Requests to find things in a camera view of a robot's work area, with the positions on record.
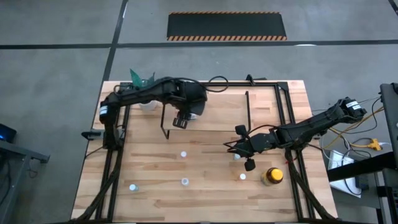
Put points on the teal vial white cap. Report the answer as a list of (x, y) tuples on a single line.
[(237, 156)]

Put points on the white plant pot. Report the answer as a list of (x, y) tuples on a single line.
[(149, 106)]

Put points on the blue-lit black device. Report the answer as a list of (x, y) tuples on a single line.
[(6, 133)]

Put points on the plain white plastic bottle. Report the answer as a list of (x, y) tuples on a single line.
[(185, 181)]

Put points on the small white bottle cap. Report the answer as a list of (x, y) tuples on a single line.
[(133, 187)]

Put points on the grey side table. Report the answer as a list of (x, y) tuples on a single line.
[(15, 174)]

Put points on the large amber bottle yellow cap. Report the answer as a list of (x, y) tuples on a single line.
[(272, 176)]

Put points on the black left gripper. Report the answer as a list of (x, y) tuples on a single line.
[(192, 96)]

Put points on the black aluminium rig frame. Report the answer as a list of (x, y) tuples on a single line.
[(281, 102)]

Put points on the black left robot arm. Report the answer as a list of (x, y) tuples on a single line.
[(140, 91)]

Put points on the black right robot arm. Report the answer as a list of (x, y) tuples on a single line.
[(311, 127)]

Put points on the yellow power splitter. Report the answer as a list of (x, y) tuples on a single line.
[(374, 145)]

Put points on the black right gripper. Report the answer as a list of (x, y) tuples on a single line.
[(261, 141)]

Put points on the white box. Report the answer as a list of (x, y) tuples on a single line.
[(339, 161)]

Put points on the black desk beam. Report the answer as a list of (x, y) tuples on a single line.
[(367, 165)]

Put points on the black mat hazard stripes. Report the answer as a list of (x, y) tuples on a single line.
[(227, 26)]

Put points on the white Melatonin bottle blue label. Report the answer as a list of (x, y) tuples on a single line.
[(194, 117)]

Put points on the green leafy plant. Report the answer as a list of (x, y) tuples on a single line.
[(136, 79)]

